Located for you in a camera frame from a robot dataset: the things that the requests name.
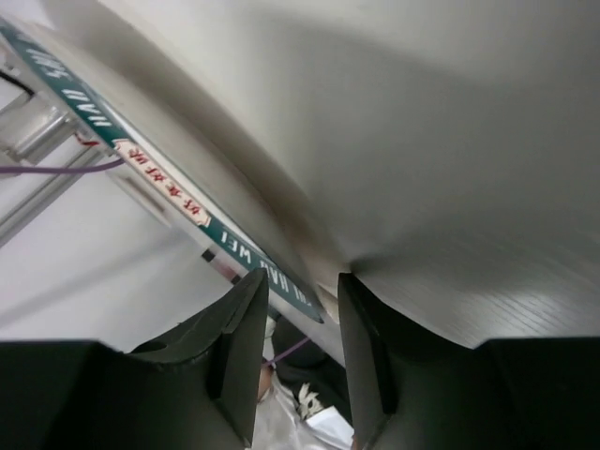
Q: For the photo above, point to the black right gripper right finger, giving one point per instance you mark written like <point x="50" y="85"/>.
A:
<point x="412" y="389"/>

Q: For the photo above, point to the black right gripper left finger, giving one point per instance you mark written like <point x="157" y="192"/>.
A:
<point x="193" y="387"/>

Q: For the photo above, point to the teal rimmed white plate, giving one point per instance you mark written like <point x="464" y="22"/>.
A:
<point x="446" y="152"/>

